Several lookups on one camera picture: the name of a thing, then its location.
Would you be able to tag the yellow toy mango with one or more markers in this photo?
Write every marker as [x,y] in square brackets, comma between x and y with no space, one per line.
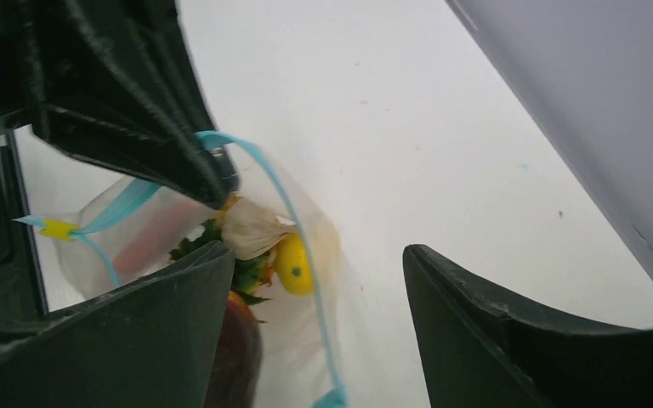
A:
[292,266]

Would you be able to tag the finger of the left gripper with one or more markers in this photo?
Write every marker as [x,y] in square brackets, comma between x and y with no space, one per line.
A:
[111,83]

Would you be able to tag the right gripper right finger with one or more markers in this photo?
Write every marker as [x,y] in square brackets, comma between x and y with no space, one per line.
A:
[482,345]

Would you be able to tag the dark red toy apple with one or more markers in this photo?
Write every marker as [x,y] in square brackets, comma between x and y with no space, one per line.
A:
[238,358]

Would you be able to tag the white toy garlic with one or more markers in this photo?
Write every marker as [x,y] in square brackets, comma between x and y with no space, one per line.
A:
[251,230]

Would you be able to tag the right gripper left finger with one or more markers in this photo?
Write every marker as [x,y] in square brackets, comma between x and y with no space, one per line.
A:
[150,343]

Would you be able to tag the clear zip top bag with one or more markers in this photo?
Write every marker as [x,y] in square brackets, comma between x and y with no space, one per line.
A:
[278,343]

